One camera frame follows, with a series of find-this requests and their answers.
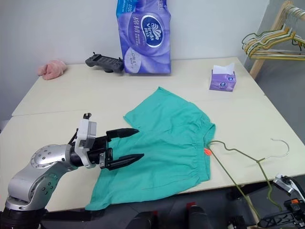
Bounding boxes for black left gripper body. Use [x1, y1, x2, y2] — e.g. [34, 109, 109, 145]
[88, 135, 113, 170]

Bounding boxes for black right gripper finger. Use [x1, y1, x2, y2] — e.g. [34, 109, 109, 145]
[258, 211, 301, 228]

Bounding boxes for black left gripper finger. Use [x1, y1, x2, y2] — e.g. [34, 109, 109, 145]
[107, 153, 145, 171]
[106, 128, 140, 144]

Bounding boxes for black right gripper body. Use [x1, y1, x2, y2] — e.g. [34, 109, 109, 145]
[284, 198, 305, 215]

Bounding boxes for green shorts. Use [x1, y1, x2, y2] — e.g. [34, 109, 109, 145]
[85, 86, 216, 211]

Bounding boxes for olive wire hanger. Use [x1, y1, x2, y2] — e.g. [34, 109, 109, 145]
[207, 137, 291, 222]

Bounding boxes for dark rounded block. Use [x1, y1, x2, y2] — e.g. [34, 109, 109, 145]
[126, 211, 153, 229]
[187, 202, 213, 229]

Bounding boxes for black handheld controller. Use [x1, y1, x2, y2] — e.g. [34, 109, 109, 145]
[85, 52, 125, 73]

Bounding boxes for purple tissue multipack bag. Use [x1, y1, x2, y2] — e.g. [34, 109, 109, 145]
[116, 0, 172, 75]

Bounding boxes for pink plush cloth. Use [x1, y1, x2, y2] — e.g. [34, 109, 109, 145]
[38, 59, 68, 81]

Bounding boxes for small purple tissue box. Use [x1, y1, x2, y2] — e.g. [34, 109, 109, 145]
[209, 63, 237, 92]

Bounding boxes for wooden clothes rack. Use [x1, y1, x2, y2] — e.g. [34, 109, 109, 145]
[249, 0, 305, 80]

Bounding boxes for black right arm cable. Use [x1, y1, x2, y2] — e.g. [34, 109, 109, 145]
[282, 176, 305, 203]

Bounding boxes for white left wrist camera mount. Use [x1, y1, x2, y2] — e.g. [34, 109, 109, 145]
[74, 113, 98, 169]

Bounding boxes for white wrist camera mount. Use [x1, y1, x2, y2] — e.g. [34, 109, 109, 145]
[74, 113, 98, 169]
[273, 174, 298, 195]

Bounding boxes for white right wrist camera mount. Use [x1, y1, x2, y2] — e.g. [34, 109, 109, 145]
[273, 174, 298, 195]

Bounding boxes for black metal table frame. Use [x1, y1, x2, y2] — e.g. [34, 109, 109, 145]
[42, 185, 277, 221]

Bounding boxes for yellow wire hanger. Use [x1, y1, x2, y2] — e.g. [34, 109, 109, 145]
[245, 26, 305, 61]

